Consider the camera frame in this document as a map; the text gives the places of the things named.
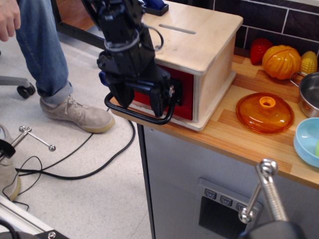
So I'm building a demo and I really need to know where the steel cooking pot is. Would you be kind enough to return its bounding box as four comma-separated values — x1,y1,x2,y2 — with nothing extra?
290,72,319,118

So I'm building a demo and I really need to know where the orange toy pumpkin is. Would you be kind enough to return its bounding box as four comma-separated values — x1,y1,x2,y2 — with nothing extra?
262,45,302,80

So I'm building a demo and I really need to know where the light wooden box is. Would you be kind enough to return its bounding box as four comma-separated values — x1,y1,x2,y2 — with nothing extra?
143,1,243,131

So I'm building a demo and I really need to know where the light blue bowl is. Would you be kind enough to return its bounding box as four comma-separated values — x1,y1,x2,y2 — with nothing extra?
294,118,319,168

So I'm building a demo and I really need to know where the red toy pepper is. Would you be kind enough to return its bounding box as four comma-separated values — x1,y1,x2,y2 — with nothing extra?
250,38,274,65

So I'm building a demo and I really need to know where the aluminium frame rail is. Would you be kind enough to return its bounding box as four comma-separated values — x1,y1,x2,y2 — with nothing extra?
0,196,68,239

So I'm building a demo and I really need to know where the yellow toy corn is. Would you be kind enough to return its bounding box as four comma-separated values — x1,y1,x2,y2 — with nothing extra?
300,51,318,74

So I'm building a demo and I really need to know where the metal clamp screw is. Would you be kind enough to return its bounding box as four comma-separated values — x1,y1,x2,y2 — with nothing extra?
238,158,307,239
0,125,56,162

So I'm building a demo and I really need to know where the metal clamp screw right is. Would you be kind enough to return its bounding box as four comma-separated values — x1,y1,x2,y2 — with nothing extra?
238,158,307,239

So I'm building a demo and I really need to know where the grey toy kitchen cabinet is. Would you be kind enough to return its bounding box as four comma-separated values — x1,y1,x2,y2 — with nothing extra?
138,122,319,239

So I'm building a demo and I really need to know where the thin black floor cable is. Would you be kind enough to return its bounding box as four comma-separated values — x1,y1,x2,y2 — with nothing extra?
2,133,94,211

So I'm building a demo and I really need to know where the person's bare hand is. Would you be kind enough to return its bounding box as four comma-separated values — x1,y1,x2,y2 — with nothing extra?
0,0,21,42

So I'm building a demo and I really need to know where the blue jeans leg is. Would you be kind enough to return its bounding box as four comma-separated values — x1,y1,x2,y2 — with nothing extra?
16,0,73,105

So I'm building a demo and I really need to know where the beige sneaker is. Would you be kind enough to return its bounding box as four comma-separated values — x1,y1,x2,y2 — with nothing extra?
40,96,115,133
0,124,21,202

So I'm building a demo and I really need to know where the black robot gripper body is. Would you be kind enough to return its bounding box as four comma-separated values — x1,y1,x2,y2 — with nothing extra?
97,41,169,94

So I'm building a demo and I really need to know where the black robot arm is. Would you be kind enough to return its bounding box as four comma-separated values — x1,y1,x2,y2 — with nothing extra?
83,0,173,117

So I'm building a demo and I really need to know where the office chair base wheel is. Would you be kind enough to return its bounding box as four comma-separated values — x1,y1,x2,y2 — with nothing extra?
0,76,35,99

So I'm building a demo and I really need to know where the green item in bowl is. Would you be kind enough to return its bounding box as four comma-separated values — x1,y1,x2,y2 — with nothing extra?
315,141,319,157

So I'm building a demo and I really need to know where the thick black floor cable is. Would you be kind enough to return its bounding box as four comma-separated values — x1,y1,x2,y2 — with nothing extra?
15,119,136,181

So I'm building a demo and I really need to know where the orange transparent pot lid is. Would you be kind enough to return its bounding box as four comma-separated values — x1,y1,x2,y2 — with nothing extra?
236,93,295,134

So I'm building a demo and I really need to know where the blue black clamp on box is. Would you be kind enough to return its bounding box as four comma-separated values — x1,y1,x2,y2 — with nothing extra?
143,0,169,16

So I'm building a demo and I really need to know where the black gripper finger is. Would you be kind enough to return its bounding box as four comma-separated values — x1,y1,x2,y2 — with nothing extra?
109,82,135,108
149,74,174,117

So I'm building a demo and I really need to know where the red front wooden drawer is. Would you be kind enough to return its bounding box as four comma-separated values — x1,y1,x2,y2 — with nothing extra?
104,66,193,125

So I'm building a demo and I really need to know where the metal clamp screw left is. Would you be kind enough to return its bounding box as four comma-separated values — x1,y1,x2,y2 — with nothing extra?
0,125,56,162

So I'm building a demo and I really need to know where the blue black clamp handle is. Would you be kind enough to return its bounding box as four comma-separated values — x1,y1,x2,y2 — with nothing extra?
99,71,109,87

